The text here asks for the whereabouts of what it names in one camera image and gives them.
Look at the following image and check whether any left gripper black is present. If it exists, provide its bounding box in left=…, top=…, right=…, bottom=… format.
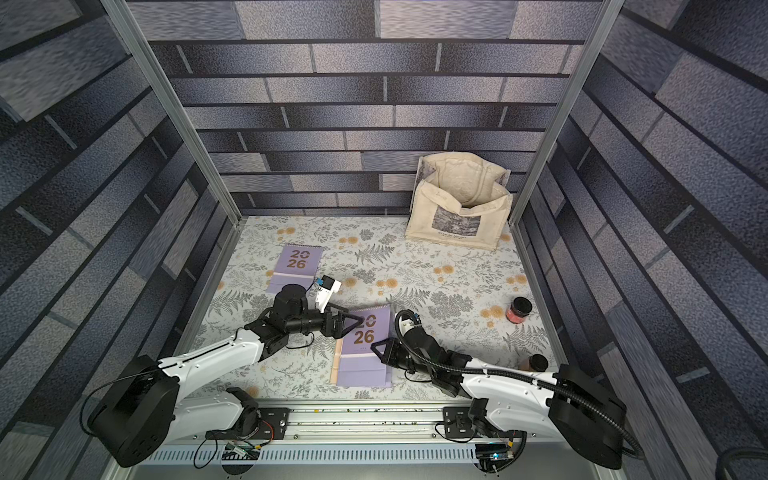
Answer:
left=287, top=301, right=364, bottom=341

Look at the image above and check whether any purple 2026 calendar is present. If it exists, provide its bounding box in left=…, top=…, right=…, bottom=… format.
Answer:
left=336, top=305, right=392, bottom=388
left=266, top=244, right=323, bottom=294

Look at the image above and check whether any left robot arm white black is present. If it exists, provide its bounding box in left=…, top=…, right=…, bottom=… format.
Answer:
left=83, top=284, right=364, bottom=467

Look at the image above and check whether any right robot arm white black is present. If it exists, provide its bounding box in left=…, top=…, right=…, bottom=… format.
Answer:
left=370, top=326, right=638, bottom=470

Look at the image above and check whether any floral patterned table mat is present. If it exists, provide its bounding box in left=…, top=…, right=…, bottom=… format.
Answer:
left=194, top=217, right=558, bottom=401

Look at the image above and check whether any red jar black lid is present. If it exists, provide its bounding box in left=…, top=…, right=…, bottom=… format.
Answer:
left=505, top=296, right=533, bottom=324

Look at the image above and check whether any orange jar black lid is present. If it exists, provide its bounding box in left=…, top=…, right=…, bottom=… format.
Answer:
left=518, top=354, right=549, bottom=372

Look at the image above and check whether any right green circuit board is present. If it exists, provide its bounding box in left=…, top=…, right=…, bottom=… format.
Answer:
left=474, top=442, right=515, bottom=464

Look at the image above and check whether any green circuit board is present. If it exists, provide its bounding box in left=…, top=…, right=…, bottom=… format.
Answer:
left=221, top=442, right=262, bottom=461
left=474, top=442, right=515, bottom=464

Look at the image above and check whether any left green circuit board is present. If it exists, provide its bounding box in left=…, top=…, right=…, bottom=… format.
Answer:
left=221, top=442, right=262, bottom=461

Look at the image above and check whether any cream canvas tote bag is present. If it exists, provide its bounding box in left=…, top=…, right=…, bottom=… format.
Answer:
left=405, top=152, right=513, bottom=251

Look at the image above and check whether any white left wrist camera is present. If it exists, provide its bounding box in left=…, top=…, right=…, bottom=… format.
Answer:
left=315, top=275, right=341, bottom=313

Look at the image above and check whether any black corrugated cable conduit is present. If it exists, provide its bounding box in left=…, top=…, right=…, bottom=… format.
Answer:
left=394, top=308, right=646, bottom=460

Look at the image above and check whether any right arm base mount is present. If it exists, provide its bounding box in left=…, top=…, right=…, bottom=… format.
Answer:
left=442, top=404, right=524, bottom=440

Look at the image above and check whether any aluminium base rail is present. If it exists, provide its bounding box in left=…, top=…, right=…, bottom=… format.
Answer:
left=103, top=401, right=623, bottom=479

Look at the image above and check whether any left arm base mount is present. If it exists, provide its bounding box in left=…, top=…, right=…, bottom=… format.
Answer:
left=205, top=408, right=291, bottom=442

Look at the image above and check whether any left aluminium frame post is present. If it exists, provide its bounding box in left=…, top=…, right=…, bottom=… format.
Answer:
left=100, top=0, right=242, bottom=226

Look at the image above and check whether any aluminium frame post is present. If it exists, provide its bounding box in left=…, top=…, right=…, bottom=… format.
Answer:
left=509, top=0, right=625, bottom=229
left=100, top=0, right=242, bottom=226

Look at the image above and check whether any right aluminium frame post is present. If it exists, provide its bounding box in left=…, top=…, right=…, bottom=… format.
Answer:
left=509, top=0, right=625, bottom=229

